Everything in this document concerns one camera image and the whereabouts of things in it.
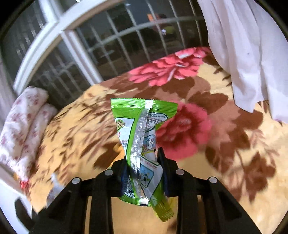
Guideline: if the green snack wrapper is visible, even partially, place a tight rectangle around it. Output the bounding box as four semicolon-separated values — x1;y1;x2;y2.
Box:
111;98;178;222

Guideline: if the floral plush bed blanket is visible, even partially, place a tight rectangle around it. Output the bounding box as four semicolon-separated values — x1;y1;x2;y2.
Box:
22;47;287;233

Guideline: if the rolled pink floral quilt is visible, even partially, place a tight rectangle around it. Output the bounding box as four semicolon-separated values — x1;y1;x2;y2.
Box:
1;86;58;180

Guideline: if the white barred window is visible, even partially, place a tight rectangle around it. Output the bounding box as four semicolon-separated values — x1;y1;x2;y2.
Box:
1;1;208;108

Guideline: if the white curtain right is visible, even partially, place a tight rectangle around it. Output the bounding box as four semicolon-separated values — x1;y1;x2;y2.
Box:
198;1;287;123

